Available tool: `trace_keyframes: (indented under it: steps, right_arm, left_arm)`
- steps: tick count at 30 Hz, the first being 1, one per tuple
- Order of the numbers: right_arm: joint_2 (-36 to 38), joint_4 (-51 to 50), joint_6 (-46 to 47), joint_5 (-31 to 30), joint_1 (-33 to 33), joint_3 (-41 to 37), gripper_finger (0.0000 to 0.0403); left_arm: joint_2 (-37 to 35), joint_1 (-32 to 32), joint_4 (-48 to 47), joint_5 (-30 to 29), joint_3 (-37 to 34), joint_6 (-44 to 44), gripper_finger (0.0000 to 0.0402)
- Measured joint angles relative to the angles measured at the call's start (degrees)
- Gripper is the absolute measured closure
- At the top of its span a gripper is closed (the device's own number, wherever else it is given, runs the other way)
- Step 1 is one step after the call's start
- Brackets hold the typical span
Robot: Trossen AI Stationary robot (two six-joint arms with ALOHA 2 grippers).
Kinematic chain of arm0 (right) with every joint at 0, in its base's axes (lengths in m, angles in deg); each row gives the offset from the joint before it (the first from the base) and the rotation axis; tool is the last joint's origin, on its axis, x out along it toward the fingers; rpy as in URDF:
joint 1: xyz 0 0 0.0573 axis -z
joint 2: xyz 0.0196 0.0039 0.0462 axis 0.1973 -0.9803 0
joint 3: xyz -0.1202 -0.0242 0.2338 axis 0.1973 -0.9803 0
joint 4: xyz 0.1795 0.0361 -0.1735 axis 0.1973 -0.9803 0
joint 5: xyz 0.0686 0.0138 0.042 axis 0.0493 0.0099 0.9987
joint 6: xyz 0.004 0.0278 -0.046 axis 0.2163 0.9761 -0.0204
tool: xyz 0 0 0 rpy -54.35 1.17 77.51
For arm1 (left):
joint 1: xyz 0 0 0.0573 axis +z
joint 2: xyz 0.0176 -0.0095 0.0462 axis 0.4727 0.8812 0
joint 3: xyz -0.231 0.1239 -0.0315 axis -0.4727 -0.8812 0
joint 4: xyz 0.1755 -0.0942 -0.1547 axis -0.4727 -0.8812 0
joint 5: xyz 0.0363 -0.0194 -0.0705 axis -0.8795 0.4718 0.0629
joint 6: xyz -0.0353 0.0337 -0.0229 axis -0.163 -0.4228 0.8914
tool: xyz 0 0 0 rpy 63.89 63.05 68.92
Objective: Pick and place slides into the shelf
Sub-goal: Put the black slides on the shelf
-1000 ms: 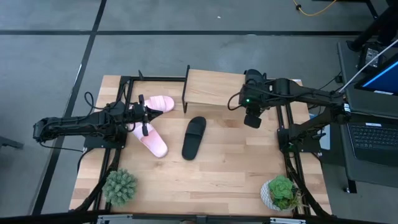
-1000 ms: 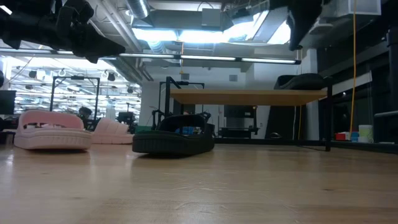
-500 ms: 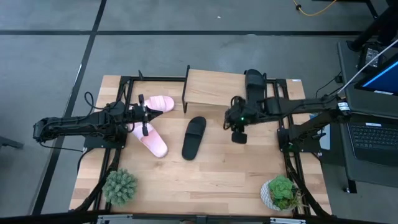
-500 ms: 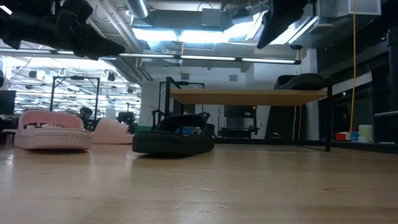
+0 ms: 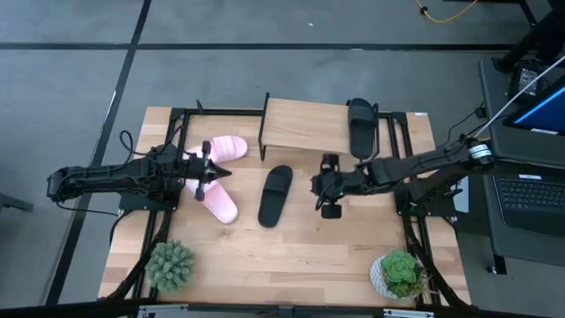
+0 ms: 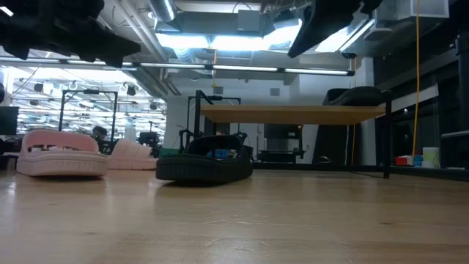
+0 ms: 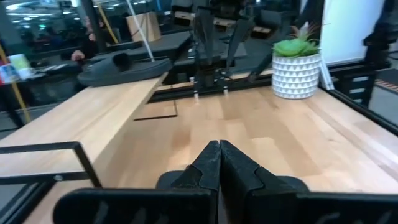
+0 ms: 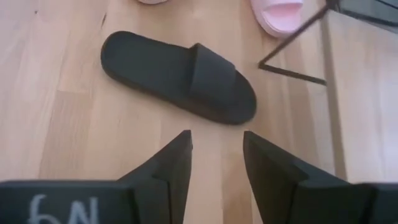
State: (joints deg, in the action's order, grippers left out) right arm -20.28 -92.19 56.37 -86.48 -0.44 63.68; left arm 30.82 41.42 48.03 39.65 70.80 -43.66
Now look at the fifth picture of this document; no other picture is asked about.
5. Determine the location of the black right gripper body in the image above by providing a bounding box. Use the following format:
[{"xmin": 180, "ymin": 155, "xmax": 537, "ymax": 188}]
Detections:
[{"xmin": 311, "ymin": 170, "xmax": 368, "ymax": 198}]

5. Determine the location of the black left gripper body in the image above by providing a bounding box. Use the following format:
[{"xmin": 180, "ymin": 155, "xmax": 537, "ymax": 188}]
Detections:
[{"xmin": 176, "ymin": 140, "xmax": 213, "ymax": 202}]

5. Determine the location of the pink slide sandal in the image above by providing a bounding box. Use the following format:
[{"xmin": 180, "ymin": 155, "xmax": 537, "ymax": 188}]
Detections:
[
  {"xmin": 183, "ymin": 135, "xmax": 249, "ymax": 164},
  {"xmin": 183, "ymin": 176, "xmax": 240, "ymax": 225}
]

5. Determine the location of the black slide sandal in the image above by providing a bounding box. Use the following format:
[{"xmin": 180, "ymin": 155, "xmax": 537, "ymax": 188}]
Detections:
[
  {"xmin": 347, "ymin": 97, "xmax": 380, "ymax": 161},
  {"xmin": 257, "ymin": 164, "xmax": 294, "ymax": 229}
]

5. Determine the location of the succulent in white patterned pot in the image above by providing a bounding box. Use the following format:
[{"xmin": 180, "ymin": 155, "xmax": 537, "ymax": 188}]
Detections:
[{"xmin": 369, "ymin": 247, "xmax": 432, "ymax": 301}]

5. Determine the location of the spiky green artificial plant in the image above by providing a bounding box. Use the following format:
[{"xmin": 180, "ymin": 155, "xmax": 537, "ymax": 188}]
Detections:
[{"xmin": 144, "ymin": 238, "xmax": 196, "ymax": 293}]

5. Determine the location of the grey stand foot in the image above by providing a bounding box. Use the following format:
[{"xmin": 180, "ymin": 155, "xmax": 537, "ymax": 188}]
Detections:
[{"xmin": 0, "ymin": 192, "xmax": 34, "ymax": 213}]

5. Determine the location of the black power adapter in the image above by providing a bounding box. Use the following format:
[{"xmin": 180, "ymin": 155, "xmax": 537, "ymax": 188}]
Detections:
[{"xmin": 509, "ymin": 61, "xmax": 546, "ymax": 101}]

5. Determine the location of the white rod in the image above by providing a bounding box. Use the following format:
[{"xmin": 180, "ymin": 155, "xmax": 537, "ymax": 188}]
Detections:
[{"xmin": 472, "ymin": 55, "xmax": 565, "ymax": 140}]

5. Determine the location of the monitor with blue screen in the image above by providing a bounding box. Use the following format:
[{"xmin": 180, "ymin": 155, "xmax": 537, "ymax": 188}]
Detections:
[{"xmin": 502, "ymin": 73, "xmax": 565, "ymax": 137}]

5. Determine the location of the black stand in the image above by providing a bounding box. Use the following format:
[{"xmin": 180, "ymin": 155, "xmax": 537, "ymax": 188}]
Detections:
[{"xmin": 492, "ymin": 0, "xmax": 565, "ymax": 74}]

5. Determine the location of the wooden shelf with black frame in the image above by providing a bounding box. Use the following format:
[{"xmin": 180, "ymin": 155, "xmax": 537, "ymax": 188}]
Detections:
[{"xmin": 259, "ymin": 91, "xmax": 380, "ymax": 163}]

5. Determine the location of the black table frame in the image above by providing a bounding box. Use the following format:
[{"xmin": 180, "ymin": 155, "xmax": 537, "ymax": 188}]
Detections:
[{"xmin": 105, "ymin": 92, "xmax": 471, "ymax": 310}]

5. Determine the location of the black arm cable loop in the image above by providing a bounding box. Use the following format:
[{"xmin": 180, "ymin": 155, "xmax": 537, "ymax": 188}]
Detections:
[{"xmin": 117, "ymin": 129, "xmax": 155, "ymax": 159}]

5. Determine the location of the silver mount bracket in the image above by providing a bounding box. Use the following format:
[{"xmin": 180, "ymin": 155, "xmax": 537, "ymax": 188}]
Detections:
[
  {"xmin": 382, "ymin": 308, "xmax": 436, "ymax": 318},
  {"xmin": 137, "ymin": 303, "xmax": 189, "ymax": 318}
]

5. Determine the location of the yellow hanging cable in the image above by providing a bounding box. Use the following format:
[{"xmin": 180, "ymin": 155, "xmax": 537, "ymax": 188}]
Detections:
[{"xmin": 414, "ymin": 0, "xmax": 480, "ymax": 24}]

